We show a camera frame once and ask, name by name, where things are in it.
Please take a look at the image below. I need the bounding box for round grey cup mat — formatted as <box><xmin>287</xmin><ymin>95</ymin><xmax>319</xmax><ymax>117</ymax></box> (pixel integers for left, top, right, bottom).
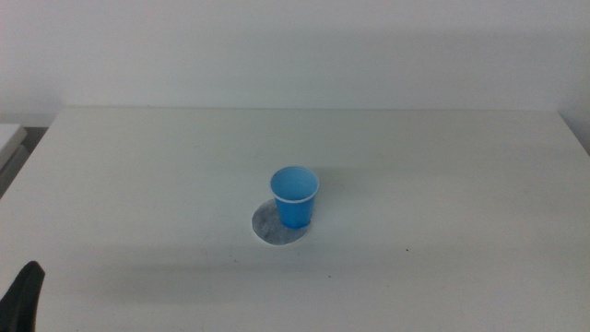
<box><xmin>251</xmin><ymin>198</ymin><xmax>313</xmax><ymax>247</ymax></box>

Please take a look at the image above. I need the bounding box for blue plastic cup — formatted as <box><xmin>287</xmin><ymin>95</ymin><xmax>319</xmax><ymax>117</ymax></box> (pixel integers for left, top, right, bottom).
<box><xmin>269</xmin><ymin>165</ymin><xmax>321</xmax><ymax>231</ymax></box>

